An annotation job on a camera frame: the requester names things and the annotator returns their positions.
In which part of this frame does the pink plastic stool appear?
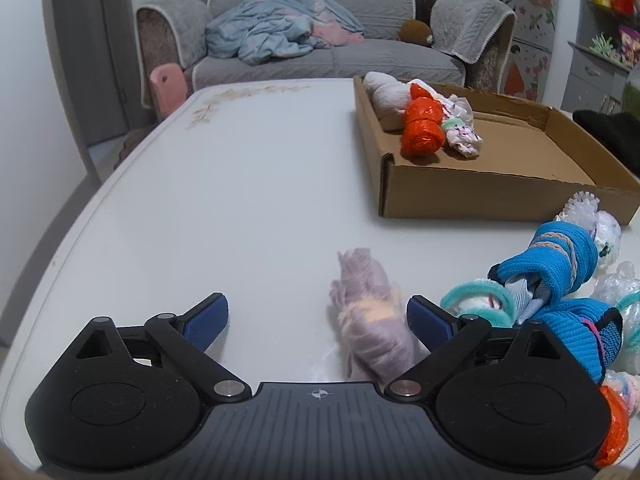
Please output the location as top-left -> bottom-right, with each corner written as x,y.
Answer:
149,63 -> 189,122

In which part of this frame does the brown plush toy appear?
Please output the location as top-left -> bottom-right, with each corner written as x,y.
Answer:
398,18 -> 434,48

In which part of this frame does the clear bag teal ring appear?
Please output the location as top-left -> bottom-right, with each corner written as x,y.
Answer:
589,259 -> 640,376

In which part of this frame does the decorated grey refrigerator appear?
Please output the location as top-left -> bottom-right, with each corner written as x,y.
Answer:
499,0 -> 558,102

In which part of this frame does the brown cardboard tray box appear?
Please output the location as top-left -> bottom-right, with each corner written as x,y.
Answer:
354,78 -> 639,226

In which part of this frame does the glass fish bowl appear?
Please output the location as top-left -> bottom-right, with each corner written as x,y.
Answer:
622,78 -> 640,120

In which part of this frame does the blue sock black-pink trim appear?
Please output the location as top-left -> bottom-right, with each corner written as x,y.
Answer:
533,298 -> 623,385

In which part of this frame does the white frilly sock bundle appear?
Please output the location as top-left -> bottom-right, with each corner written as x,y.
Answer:
554,191 -> 622,274

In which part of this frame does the black cloth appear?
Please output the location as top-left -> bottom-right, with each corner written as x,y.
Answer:
573,110 -> 640,177

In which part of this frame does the grey cabinet with shelves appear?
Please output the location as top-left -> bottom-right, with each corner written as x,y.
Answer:
561,0 -> 638,114

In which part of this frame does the white rolled sock bundle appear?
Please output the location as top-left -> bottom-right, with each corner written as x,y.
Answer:
406,78 -> 484,160

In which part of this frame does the light blue blanket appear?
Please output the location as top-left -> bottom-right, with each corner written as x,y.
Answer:
205,0 -> 364,66

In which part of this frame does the teal ring patterned sock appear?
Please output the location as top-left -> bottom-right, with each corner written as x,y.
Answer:
439,278 -> 515,328

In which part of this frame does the beige rolled sock bundle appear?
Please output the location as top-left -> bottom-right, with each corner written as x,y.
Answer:
363,72 -> 410,131

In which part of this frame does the lilac fuzzy sock bundle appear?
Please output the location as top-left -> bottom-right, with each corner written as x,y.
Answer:
329,248 -> 428,388

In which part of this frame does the blue knit sock roll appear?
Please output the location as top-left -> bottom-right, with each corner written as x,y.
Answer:
487,221 -> 599,304

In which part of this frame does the floor mat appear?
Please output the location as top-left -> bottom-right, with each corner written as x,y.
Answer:
114,127 -> 151,170

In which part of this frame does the orange plastic bag bundle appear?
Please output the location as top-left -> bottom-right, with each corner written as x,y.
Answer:
400,82 -> 446,159

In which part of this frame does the grey sofa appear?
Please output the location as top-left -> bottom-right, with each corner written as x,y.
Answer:
135,0 -> 518,109

